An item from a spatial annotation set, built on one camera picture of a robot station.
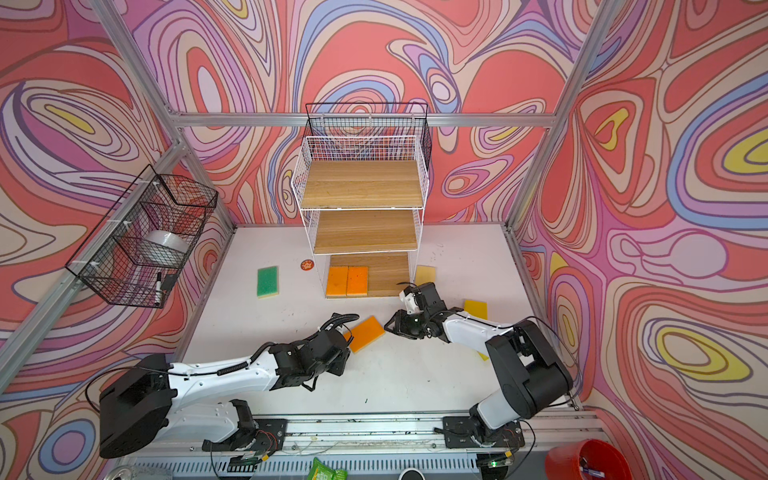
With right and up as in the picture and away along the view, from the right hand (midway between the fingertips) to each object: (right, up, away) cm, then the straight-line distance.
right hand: (391, 333), depth 88 cm
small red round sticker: (-31, +20, +20) cm, 41 cm away
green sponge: (-43, +14, +13) cm, 47 cm away
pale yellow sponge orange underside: (-8, 0, +1) cm, 8 cm away
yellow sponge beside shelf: (+12, +17, +16) cm, 26 cm away
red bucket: (+41, -19, -27) cm, 53 cm away
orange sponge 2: (-11, +14, +12) cm, 22 cm away
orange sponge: (-18, +14, +13) cm, 27 cm away
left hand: (-12, -4, -4) cm, 13 cm away
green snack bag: (-16, -26, -20) cm, 37 cm away
